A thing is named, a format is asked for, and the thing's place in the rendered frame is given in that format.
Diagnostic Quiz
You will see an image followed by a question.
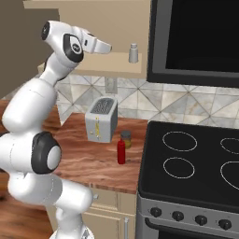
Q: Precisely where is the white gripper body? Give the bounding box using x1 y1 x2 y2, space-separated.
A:
91 37 113 55

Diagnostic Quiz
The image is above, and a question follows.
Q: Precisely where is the grey shaker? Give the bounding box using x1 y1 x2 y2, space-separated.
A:
128 43 139 64

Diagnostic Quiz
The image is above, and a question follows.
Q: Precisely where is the open cabinet door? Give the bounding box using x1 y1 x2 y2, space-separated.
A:
0 0 61 101

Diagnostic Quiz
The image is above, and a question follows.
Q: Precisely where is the turmeric jar with dark lid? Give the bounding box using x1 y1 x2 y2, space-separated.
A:
119 130 133 149

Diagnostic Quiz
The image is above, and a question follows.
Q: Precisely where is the red ketchup bottle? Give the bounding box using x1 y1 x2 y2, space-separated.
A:
117 137 127 165

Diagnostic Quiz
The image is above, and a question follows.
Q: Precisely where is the black and silver stove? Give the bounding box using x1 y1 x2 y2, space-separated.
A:
134 119 239 239

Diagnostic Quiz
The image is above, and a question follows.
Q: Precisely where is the black stove knob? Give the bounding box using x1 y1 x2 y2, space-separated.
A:
149 206 162 218
195 214 208 227
218 218 232 231
172 210 185 222

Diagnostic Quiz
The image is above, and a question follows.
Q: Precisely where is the grey toaster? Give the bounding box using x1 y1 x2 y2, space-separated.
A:
84 95 119 144

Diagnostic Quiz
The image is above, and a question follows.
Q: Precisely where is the black microwave oven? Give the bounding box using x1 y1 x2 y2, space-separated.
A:
146 0 239 89

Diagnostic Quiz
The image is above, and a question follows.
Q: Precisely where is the beige drawer front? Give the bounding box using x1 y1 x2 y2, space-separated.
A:
90 186 121 213

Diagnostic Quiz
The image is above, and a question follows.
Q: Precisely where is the beige cupboard door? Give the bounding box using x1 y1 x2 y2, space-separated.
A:
79 210 126 239

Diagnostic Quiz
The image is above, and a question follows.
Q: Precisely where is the black oven door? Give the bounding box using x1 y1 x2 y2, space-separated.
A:
144 218 239 239

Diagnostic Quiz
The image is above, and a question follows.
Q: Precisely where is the beige open wall cabinet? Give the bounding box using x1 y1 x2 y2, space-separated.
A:
22 0 152 79

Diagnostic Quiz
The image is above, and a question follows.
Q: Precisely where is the grey wall socket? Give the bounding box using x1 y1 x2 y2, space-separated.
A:
105 77 119 95

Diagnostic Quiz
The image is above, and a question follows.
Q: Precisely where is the silver cupboard door handle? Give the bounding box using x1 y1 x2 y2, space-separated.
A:
123 217 130 239

